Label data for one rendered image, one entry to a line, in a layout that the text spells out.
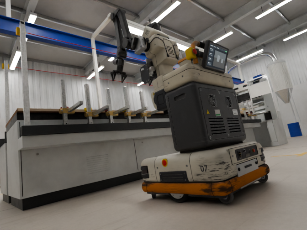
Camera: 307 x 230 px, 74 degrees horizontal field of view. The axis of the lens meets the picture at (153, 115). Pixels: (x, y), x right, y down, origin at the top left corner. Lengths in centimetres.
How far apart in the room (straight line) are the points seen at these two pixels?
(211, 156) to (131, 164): 168
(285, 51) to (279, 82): 301
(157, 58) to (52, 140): 119
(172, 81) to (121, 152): 149
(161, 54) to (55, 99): 858
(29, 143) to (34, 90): 797
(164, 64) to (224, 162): 94
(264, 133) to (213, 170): 489
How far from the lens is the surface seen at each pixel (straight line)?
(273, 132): 576
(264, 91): 581
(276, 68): 1010
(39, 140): 205
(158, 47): 170
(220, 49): 150
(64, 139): 211
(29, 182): 222
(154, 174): 142
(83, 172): 236
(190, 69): 126
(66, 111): 214
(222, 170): 112
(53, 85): 1023
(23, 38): 233
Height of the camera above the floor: 32
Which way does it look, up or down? 10 degrees up
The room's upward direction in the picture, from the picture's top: 9 degrees counter-clockwise
